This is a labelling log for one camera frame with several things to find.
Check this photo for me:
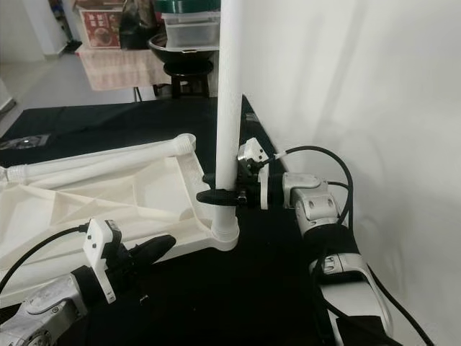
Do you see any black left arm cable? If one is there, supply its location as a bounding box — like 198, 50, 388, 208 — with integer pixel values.
0, 223, 89, 289

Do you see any black tablecloth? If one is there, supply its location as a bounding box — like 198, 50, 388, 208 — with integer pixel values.
0, 94, 433, 346

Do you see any clear tape patch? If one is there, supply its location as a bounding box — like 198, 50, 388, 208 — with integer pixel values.
11, 133, 51, 150

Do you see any clear plastic container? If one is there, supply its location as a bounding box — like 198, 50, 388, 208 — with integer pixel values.
162, 11, 220, 50

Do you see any black round stool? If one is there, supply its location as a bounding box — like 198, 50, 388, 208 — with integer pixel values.
162, 59, 218, 98

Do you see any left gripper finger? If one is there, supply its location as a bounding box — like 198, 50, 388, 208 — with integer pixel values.
133, 234, 177, 253
135, 247, 174, 271

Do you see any cream plastic table top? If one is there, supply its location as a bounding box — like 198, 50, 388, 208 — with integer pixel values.
0, 133, 241, 307

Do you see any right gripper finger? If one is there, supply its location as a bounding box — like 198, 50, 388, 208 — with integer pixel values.
196, 189, 242, 208

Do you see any red printed box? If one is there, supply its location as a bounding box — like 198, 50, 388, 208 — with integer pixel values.
78, 4, 125, 51

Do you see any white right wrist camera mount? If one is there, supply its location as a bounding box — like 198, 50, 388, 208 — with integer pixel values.
236, 137, 276, 211

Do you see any green pot lid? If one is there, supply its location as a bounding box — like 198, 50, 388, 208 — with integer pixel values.
155, 0, 220, 15

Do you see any black floor appliance base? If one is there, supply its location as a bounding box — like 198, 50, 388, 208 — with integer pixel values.
59, 40, 85, 55

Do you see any pink checked cloth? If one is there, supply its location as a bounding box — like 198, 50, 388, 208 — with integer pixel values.
76, 47, 166, 91

